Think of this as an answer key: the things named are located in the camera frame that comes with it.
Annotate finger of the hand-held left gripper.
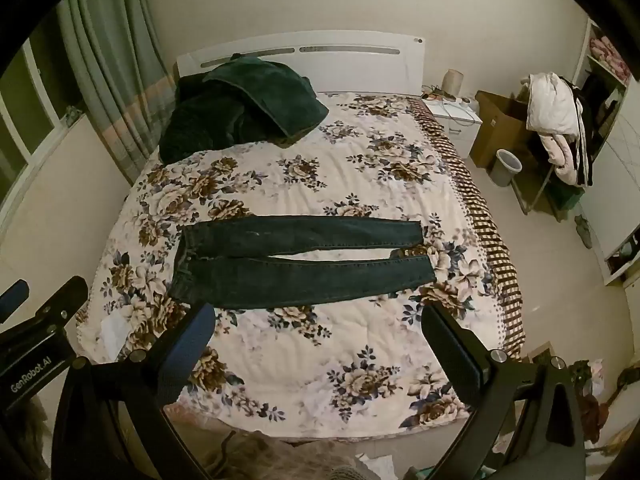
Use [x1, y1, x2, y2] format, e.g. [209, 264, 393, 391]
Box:
[0, 280, 31, 318]
[0, 276, 90, 345]

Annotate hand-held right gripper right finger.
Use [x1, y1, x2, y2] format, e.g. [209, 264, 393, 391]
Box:
[420, 302, 587, 480]

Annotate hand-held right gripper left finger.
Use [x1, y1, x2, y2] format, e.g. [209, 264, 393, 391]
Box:
[50, 302, 217, 480]

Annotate dark blue denim pants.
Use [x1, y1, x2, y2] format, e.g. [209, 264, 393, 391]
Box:
[167, 215, 437, 309]

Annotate beige furry cloth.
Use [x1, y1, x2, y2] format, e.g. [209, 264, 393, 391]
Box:
[207, 430, 313, 480]

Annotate white paper sheets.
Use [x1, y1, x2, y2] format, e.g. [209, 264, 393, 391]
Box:
[354, 452, 402, 480]

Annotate floor clutter pile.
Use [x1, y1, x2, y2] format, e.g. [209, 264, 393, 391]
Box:
[567, 359, 628, 443]

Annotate white-framed window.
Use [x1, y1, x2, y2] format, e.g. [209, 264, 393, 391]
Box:
[0, 35, 86, 211]

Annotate metal clothes rack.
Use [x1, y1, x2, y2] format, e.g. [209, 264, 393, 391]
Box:
[515, 157, 557, 217]

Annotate grey trash bin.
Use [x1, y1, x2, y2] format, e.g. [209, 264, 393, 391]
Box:
[488, 149, 523, 188]

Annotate floral bedspread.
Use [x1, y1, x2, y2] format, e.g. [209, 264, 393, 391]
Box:
[75, 91, 526, 443]

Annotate pink garment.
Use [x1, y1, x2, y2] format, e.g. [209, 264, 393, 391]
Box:
[545, 134, 583, 186]

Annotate white nightstand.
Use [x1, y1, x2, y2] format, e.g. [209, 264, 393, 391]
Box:
[422, 97, 483, 148]

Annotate brown cardboard box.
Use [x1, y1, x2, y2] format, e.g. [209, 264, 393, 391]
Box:
[468, 90, 538, 171]

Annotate dark green plush blanket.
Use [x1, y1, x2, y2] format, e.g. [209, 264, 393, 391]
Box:
[159, 56, 330, 165]

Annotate white wardrobe shelf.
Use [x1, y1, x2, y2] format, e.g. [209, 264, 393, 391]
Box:
[575, 20, 640, 286]

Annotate grey-green curtain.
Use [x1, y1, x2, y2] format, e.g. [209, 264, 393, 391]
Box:
[57, 0, 171, 186]

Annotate black garment with white stripes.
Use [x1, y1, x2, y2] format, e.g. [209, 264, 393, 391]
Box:
[567, 76, 603, 187]

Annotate white puffy jacket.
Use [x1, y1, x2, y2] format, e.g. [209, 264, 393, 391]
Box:
[520, 72, 586, 136]

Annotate white bed headboard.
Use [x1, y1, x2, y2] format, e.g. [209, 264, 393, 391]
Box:
[176, 30, 427, 97]

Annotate pink folded blanket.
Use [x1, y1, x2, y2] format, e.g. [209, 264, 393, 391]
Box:
[590, 37, 631, 81]

